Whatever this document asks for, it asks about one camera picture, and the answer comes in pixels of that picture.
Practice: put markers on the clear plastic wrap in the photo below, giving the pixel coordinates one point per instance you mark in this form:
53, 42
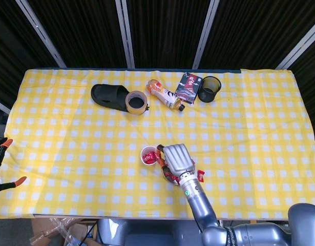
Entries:
60, 225

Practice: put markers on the brown cardboard box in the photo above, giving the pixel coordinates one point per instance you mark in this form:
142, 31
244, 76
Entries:
39, 225

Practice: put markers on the orange drink plastic bottle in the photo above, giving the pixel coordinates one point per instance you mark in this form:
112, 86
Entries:
162, 93

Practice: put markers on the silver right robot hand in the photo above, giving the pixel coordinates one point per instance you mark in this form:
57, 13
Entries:
177, 160

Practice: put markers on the white metal frame post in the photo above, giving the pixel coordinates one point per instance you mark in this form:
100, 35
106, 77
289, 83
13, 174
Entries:
1, 106
300, 48
41, 33
206, 33
125, 33

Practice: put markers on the grey robot torso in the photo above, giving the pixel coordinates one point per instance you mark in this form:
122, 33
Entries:
152, 233

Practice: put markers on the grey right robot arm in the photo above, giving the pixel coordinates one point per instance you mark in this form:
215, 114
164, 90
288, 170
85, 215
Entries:
198, 202

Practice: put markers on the black rubber slipper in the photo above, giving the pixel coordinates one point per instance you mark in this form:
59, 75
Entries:
106, 94

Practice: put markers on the yellow white checked tablecloth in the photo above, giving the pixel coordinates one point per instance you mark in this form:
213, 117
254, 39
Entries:
95, 153

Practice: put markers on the yellow table leg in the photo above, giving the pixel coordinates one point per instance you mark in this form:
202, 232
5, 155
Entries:
254, 222

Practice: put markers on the clear packing tape roll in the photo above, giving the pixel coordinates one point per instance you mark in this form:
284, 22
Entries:
135, 111

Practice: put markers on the black pleated curtain panel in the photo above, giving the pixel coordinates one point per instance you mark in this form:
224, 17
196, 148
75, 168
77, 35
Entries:
311, 77
249, 33
83, 33
8, 51
165, 33

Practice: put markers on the black mesh pen holder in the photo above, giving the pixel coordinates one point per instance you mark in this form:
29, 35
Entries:
203, 96

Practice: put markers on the white paper cup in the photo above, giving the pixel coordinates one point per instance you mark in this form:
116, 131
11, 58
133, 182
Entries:
143, 164

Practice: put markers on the dark box with red print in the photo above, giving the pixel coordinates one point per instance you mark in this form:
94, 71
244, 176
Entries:
188, 87

